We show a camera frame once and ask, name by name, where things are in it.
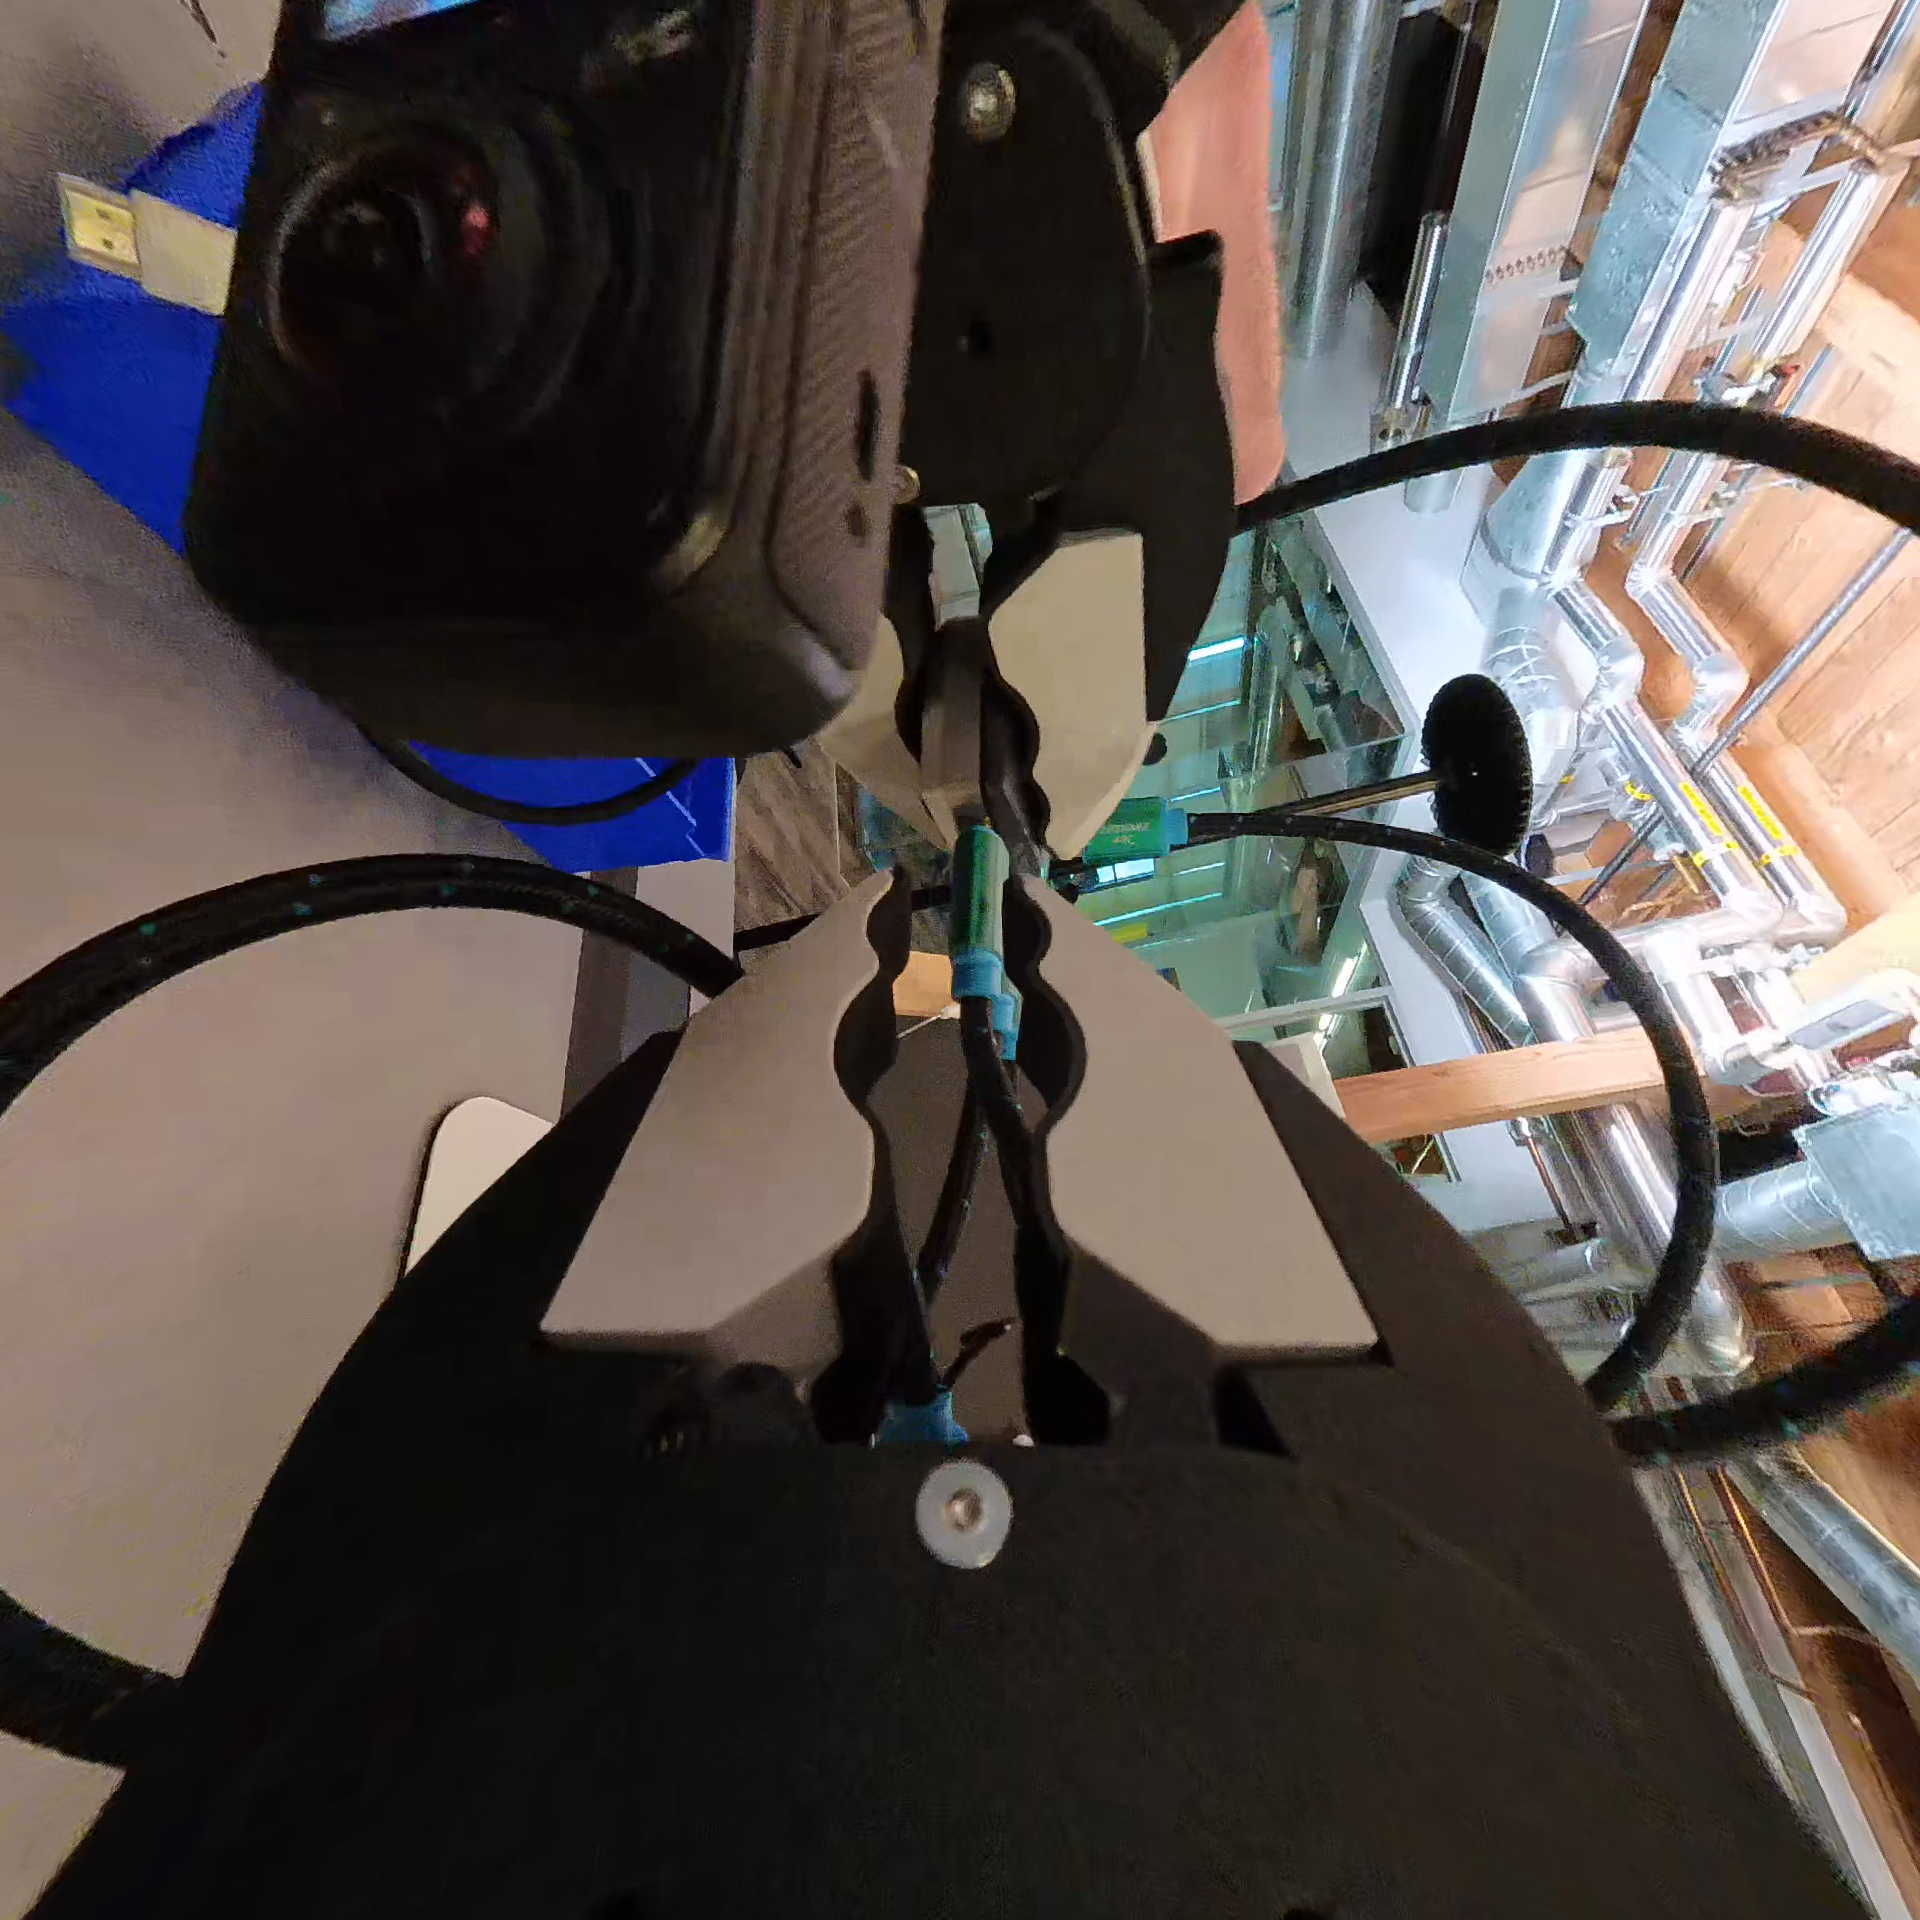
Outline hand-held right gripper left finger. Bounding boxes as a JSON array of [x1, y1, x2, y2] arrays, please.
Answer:
[[542, 870, 916, 1413]]

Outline black stand pole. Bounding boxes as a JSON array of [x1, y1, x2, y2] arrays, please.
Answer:
[[1185, 677, 1539, 847]]

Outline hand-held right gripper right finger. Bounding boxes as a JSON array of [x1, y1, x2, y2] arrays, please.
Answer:
[[1005, 896, 1382, 1413]]

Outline wooden top desk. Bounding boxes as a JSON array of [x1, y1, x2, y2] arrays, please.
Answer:
[[1335, 1021, 1772, 1143]]

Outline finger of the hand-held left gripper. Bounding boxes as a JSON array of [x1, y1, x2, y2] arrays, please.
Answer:
[[815, 505, 969, 873], [985, 525, 1166, 877]]

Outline black braided hdmi cable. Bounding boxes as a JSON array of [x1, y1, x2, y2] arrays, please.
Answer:
[[0, 854, 745, 1771], [1157, 399, 1920, 1472], [886, 824, 1052, 1441]]

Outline person's left hand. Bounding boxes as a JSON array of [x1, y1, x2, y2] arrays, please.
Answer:
[[1141, 0, 1292, 496]]

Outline blue divided plastic bin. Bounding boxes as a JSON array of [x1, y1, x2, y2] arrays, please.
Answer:
[[0, 85, 735, 873]]

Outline white stand base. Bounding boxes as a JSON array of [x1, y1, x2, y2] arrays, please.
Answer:
[[399, 1094, 571, 1278]]

